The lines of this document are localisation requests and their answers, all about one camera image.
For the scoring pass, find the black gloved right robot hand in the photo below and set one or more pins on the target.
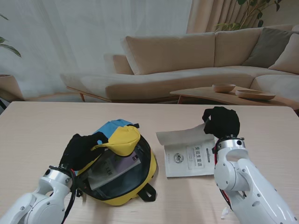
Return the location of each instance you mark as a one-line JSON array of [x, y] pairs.
[[224, 121]]

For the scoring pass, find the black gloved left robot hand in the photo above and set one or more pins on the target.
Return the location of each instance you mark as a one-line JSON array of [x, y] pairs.
[[77, 151]]

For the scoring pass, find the purple cover book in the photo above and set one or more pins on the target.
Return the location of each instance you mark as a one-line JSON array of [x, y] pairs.
[[116, 170]]

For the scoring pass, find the yellow and blue school bag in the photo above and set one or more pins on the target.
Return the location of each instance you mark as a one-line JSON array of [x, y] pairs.
[[123, 140]]

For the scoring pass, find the white and blue cover book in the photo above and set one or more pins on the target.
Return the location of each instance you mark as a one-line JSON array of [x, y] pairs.
[[182, 163]]

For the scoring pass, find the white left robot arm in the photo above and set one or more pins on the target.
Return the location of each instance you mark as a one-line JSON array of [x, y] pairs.
[[39, 200]]

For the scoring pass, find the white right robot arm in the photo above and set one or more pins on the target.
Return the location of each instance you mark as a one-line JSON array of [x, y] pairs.
[[245, 182]]

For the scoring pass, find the small wooden bowl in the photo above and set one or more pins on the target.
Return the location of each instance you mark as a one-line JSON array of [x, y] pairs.
[[223, 88]]

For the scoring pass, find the wooden coffee table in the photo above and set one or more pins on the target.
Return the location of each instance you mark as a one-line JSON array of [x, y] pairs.
[[203, 94]]

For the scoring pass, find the wide shallow wooden bowl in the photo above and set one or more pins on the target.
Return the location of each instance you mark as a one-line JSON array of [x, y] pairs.
[[254, 95]]

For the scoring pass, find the beige sectional sofa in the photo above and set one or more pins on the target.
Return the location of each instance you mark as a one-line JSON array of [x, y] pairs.
[[163, 81]]

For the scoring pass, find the grey sofa cushion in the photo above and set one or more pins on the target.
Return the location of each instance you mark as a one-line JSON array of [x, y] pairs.
[[266, 49]]

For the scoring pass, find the black stand leg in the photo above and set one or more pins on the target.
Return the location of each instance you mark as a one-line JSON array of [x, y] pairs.
[[2, 103]]

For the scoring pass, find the small white paper scrap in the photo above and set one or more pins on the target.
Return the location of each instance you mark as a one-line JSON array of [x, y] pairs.
[[224, 212]]

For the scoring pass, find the beige sofa cushion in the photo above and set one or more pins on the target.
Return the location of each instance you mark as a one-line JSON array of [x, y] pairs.
[[289, 58]]

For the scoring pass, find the beige plant pot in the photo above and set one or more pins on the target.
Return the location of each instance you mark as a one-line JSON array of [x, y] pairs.
[[9, 88]]

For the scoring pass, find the tall green leafy plant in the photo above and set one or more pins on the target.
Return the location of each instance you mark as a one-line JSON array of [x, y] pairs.
[[230, 26]]

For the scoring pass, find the beige pleated curtain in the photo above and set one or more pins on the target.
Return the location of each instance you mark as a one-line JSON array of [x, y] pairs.
[[205, 16]]

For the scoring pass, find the sheer white curtain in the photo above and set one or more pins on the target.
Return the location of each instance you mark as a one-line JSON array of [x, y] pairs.
[[70, 35]]

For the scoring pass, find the green plant with long leaves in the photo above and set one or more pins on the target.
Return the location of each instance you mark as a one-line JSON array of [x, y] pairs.
[[11, 49]]

